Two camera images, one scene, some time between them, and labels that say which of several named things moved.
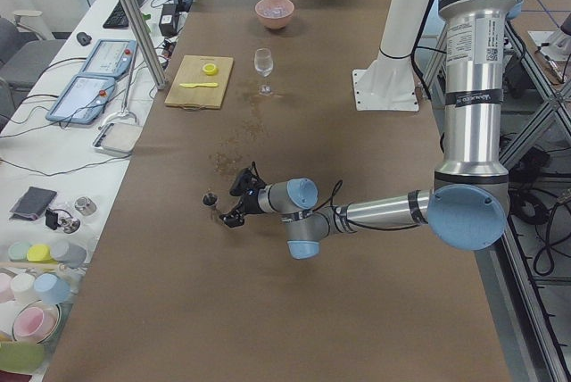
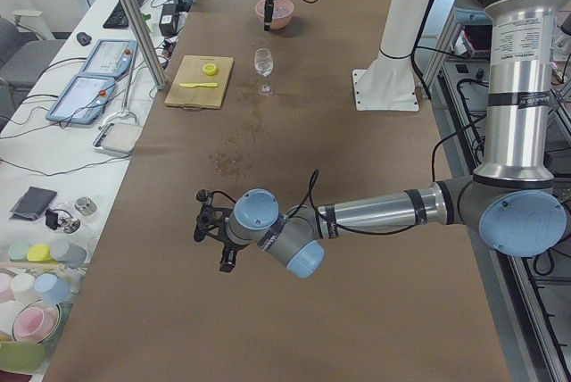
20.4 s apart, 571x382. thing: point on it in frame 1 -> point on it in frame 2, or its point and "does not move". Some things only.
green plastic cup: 18,251 does not move
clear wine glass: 264,62 does not move
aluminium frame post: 131,5 does not move
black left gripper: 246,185 -> 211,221
